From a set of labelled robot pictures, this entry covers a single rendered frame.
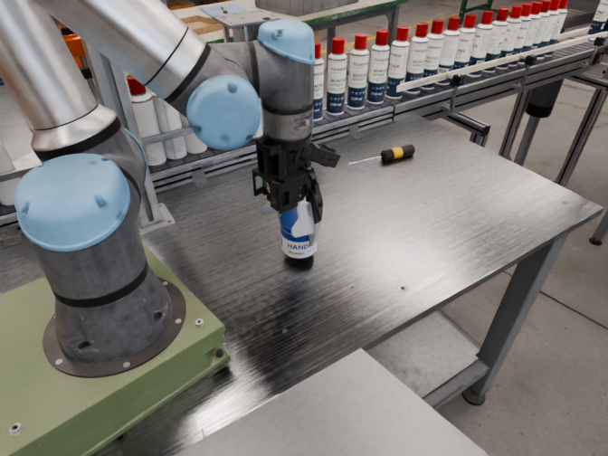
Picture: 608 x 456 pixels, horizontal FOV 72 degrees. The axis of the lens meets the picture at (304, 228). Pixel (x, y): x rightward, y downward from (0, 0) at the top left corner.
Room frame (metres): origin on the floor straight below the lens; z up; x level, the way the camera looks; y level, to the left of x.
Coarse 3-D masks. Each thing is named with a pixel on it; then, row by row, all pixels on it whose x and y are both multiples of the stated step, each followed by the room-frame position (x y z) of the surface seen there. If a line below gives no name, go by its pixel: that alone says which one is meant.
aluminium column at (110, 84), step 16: (96, 64) 0.70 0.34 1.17; (112, 64) 0.71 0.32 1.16; (96, 80) 0.70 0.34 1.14; (112, 80) 0.72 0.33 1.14; (112, 96) 0.71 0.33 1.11; (128, 96) 0.72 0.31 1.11; (128, 112) 0.71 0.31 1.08; (128, 128) 0.71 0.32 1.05; (144, 192) 0.72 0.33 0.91; (144, 208) 0.70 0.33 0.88; (144, 224) 0.70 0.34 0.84
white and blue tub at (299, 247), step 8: (296, 208) 0.64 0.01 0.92; (280, 216) 0.62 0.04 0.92; (288, 216) 0.62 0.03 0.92; (296, 216) 0.62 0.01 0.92; (280, 224) 0.60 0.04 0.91; (288, 224) 0.59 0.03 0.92; (280, 232) 0.61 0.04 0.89; (288, 232) 0.59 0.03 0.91; (288, 240) 0.59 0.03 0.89; (296, 240) 0.58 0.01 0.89; (304, 240) 0.58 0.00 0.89; (288, 248) 0.59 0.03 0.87; (296, 248) 0.58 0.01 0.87; (304, 248) 0.58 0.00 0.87; (312, 248) 0.59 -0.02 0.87; (296, 256) 0.58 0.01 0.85; (304, 256) 0.58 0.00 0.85
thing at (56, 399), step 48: (48, 288) 0.45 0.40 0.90; (0, 336) 0.36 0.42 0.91; (48, 336) 0.35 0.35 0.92; (192, 336) 0.36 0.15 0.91; (0, 384) 0.28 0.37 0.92; (48, 384) 0.28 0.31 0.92; (96, 384) 0.28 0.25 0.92; (144, 384) 0.30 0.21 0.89; (192, 384) 0.33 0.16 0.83; (0, 432) 0.22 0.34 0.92; (48, 432) 0.22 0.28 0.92; (96, 432) 0.25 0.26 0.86
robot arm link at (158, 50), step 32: (32, 0) 0.42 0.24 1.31; (64, 0) 0.40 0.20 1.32; (96, 0) 0.40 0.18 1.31; (128, 0) 0.42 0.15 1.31; (96, 32) 0.40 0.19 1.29; (128, 32) 0.41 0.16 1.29; (160, 32) 0.42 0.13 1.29; (192, 32) 0.45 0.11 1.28; (128, 64) 0.41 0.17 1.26; (160, 64) 0.41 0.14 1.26; (192, 64) 0.42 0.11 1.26; (224, 64) 0.45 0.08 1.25; (160, 96) 0.42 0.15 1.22; (192, 96) 0.41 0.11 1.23; (224, 96) 0.40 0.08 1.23; (256, 96) 0.44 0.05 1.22; (192, 128) 0.40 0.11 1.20; (224, 128) 0.40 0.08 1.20; (256, 128) 0.41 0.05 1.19
